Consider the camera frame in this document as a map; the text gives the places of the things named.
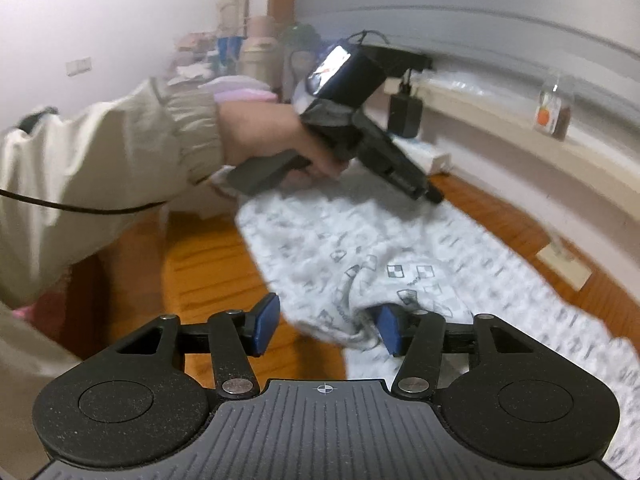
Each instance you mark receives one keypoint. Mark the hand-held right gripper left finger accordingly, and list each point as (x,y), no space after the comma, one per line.
(265,325)

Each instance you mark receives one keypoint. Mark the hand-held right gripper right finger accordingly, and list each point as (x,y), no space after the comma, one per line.
(392,330)

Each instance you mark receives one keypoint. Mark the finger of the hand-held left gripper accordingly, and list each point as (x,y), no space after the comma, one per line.
(415,182)

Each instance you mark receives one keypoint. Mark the printed white garment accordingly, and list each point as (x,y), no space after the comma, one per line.
(425,240)

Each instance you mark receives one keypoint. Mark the person's left forearm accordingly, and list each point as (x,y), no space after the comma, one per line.
(100,160)

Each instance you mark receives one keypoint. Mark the person's left hand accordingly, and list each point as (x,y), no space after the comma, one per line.
(265,130)

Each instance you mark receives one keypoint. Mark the clear bottle with green lid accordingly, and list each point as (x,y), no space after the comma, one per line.
(300,60)

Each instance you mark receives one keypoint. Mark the black power adapter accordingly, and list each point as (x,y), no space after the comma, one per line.
(405,115)

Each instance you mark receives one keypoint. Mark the beige container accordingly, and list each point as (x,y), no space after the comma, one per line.
(257,55)

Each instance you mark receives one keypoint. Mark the beige window sill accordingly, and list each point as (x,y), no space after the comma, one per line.
(500,130)

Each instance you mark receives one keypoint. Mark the clear plastic wrap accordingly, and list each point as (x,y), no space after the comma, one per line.
(465,87)

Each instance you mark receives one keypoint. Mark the pink tissue pack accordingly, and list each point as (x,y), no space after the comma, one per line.
(240,91)

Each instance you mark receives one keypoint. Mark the grey window blind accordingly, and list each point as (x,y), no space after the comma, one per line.
(475,10)

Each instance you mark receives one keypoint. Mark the small glass bottle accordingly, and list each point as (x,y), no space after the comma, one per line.
(550,115)

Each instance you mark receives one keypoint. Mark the small beige block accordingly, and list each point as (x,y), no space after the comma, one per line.
(565,267)

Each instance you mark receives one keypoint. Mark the person's beige jacket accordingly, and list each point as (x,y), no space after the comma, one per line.
(30,385)

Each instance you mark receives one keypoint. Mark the white wall switch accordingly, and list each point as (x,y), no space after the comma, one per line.
(80,66)

